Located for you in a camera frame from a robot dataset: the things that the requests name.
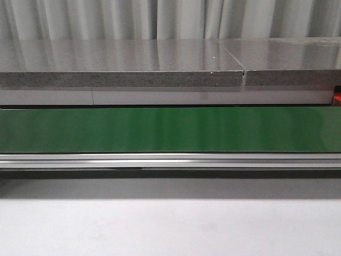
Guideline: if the grey stone counter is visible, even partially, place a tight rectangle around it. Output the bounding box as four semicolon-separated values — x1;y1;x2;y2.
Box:
1;37;340;107

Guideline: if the green conveyor belt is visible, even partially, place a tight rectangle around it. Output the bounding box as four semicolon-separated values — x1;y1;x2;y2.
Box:
1;107;340;153

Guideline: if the red tray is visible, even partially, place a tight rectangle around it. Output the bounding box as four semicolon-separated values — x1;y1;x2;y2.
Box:
332;92;341;107

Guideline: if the white curtain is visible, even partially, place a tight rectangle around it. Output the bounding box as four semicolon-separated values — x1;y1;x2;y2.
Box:
1;1;340;40

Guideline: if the aluminium conveyor frame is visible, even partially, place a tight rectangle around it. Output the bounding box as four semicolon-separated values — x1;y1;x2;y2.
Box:
1;153;340;170

